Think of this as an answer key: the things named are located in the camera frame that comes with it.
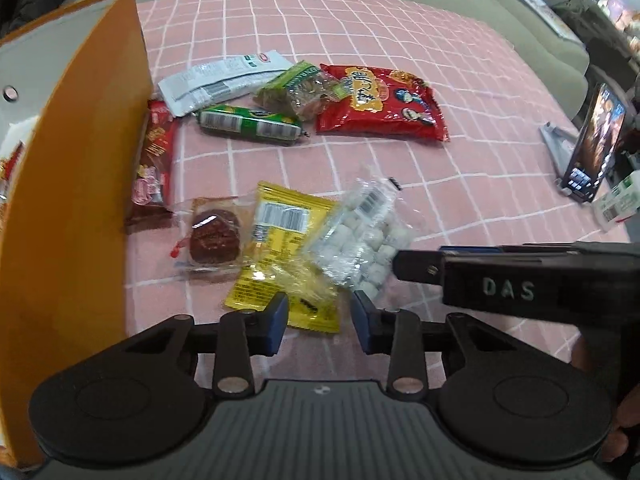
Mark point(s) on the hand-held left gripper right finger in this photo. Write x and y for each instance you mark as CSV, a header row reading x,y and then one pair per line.
x,y
364,322

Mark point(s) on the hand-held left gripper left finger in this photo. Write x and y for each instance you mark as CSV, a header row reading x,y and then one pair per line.
x,y
278,325

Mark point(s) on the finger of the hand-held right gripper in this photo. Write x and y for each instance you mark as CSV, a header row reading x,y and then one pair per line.
x,y
470,248
417,266

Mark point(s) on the clear bag of white candies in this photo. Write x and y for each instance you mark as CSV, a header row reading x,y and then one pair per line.
x,y
355,230

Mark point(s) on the yellow snack packet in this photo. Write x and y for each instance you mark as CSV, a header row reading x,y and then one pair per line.
x,y
280,220

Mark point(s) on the round brown cake packet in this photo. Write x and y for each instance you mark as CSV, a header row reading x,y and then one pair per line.
x,y
212,237

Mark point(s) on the red chips bag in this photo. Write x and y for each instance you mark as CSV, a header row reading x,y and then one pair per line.
x,y
380,105

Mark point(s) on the dark red snack packet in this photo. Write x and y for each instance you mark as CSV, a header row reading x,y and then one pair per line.
x,y
152,170

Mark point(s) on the green snack roll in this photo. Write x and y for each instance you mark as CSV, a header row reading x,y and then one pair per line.
x,y
245,125

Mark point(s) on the green clear cookie packet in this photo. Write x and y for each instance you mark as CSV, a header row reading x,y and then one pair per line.
x,y
295,92

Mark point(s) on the orange cardboard box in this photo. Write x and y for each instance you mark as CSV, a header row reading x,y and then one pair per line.
x,y
75,210

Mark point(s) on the person's right hand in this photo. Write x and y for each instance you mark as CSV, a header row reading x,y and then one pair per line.
x,y
617,430

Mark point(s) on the pink checked tablecloth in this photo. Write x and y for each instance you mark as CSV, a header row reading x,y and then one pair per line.
x,y
450,185

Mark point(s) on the grey phone stand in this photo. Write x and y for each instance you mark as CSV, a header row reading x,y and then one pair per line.
x,y
557,142

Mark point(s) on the white green carton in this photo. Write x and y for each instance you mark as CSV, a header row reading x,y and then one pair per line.
x,y
620,200

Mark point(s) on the smartphone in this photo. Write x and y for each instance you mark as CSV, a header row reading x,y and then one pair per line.
x,y
595,145

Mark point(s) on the white snack packet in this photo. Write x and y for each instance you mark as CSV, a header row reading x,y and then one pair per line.
x,y
215,82

